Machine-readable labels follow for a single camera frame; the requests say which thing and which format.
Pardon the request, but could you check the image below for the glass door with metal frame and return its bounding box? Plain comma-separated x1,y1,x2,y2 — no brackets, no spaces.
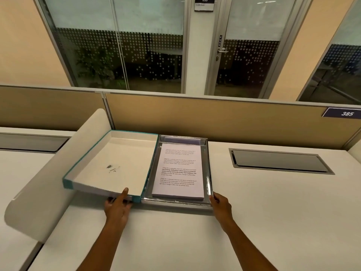
204,0,314,99

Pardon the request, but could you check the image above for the grey desk cable hatch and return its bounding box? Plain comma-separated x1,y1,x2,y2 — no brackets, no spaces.
0,133,70,153
229,148,335,175

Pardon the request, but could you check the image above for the stack of printed paper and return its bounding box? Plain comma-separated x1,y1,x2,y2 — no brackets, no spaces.
152,142,205,201

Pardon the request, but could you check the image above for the blue number plate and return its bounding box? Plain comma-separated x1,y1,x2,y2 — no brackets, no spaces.
322,107,361,119

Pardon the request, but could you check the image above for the person's right forearm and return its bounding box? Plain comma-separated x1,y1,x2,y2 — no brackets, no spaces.
224,221,278,271

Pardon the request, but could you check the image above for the person's left forearm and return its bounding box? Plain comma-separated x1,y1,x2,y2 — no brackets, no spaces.
76,221,124,271

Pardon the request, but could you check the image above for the person's left hand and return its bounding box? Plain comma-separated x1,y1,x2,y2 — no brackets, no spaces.
104,187,133,232

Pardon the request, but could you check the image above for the teal box with silver interior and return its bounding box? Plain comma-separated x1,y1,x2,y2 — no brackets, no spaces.
62,129,214,208

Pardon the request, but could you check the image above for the room sign plate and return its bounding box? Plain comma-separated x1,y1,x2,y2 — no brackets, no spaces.
194,0,214,12

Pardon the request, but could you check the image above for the green potted plant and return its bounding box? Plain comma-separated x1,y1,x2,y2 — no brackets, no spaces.
74,46,127,89

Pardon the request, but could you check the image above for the dotted glass wall panel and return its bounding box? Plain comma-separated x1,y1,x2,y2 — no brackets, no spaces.
297,0,361,105
33,0,188,94

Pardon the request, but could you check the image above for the person's right hand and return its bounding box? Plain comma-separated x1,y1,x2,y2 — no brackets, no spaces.
208,192,235,233

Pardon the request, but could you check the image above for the wide beige partition panel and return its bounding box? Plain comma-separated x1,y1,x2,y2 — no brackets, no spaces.
104,92,361,151

